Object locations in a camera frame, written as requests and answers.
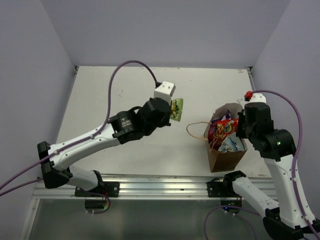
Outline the green snack packet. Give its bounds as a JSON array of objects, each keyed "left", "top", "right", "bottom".
[{"left": 170, "top": 98, "right": 184, "bottom": 122}]

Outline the pale blue snack packet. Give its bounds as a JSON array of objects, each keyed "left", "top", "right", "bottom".
[{"left": 217, "top": 132, "right": 245, "bottom": 153}]

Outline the red mixed snack bag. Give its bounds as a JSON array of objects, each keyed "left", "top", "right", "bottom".
[{"left": 207, "top": 118, "right": 239, "bottom": 151}]

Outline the brown paper bag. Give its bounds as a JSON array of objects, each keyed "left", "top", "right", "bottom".
[{"left": 186, "top": 103, "right": 248, "bottom": 173}]

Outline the purple snack bag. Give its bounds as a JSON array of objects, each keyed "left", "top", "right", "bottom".
[{"left": 208, "top": 109, "right": 232, "bottom": 135}]

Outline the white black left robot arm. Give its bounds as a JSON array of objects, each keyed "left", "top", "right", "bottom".
[{"left": 37, "top": 98, "right": 172, "bottom": 197}]

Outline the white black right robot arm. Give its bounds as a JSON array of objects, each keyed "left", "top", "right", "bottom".
[{"left": 222, "top": 102, "right": 320, "bottom": 240}]

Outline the aluminium table edge strip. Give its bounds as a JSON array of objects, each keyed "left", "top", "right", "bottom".
[{"left": 246, "top": 66, "right": 254, "bottom": 85}]

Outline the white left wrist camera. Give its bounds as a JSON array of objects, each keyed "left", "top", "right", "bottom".
[{"left": 153, "top": 81, "right": 176, "bottom": 105}]

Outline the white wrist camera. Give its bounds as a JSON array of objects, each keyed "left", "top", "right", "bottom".
[
  {"left": 244, "top": 91, "right": 267, "bottom": 104},
  {"left": 153, "top": 81, "right": 176, "bottom": 105}
]

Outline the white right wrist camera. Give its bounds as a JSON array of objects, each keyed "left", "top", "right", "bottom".
[{"left": 244, "top": 91, "right": 267, "bottom": 104}]

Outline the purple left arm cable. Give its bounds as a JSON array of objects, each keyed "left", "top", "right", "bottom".
[{"left": 0, "top": 60, "right": 163, "bottom": 197}]

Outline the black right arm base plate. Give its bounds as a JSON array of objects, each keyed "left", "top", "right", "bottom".
[{"left": 206, "top": 178, "right": 229, "bottom": 198}]

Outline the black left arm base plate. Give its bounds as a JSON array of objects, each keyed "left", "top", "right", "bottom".
[{"left": 74, "top": 181, "right": 120, "bottom": 198}]

